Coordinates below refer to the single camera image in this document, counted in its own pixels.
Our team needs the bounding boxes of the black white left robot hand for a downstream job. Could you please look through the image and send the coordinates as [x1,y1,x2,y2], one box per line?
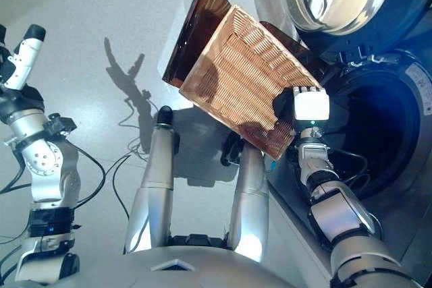
[0,24,47,123]

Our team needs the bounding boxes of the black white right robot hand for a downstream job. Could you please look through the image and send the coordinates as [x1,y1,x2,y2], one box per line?
[292,85,331,130]

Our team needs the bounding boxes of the dark grey washing machine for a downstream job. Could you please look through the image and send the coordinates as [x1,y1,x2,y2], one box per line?
[266,48,432,269]

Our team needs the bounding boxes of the wicker laundry basket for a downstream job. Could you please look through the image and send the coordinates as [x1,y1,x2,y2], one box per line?
[178,3,323,161]

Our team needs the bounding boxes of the black right robot foot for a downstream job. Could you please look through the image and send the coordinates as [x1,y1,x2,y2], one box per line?
[221,132,244,167]

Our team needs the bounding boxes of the black robot foot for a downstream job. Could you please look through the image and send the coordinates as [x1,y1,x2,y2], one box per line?
[157,105,175,127]
[221,132,244,167]

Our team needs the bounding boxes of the grey curved warning label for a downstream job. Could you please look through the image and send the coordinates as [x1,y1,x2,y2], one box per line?
[404,63,432,117]

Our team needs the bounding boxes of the silver right robot leg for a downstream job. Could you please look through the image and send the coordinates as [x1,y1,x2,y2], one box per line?
[227,144,271,262]

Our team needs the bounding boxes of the silver robot leg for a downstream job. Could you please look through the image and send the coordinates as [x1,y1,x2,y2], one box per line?
[124,124,177,254]
[227,144,271,262]

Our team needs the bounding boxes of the black left robot foot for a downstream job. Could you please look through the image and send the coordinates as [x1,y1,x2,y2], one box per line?
[157,105,175,127]

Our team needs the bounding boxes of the silver left robot leg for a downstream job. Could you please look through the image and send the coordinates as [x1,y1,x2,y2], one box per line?
[124,124,177,254]

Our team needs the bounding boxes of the black robot pelvis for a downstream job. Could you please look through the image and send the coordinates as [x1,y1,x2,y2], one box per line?
[168,233,231,250]

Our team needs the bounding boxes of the grey robot torso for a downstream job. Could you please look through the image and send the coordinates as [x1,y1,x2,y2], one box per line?
[67,246,298,288]

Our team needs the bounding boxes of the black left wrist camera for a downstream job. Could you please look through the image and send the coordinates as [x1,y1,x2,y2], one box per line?
[43,113,78,134]

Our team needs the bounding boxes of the thin black floor cable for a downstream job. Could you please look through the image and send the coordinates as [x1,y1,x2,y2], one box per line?
[112,152,136,222]

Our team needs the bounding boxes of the black left elbow cable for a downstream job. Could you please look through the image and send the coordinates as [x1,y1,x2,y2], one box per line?
[0,243,25,283]

